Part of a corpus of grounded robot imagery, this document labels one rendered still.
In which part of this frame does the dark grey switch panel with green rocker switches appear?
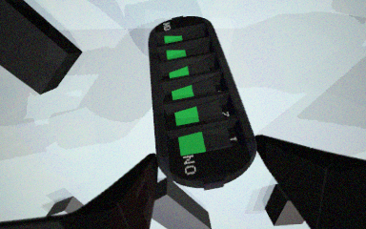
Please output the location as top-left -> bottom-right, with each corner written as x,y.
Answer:
148,16 -> 257,191

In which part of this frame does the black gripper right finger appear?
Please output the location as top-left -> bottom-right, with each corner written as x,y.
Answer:
255,135 -> 366,229

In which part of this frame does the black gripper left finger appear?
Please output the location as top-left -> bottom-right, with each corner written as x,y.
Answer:
0,153 -> 158,229

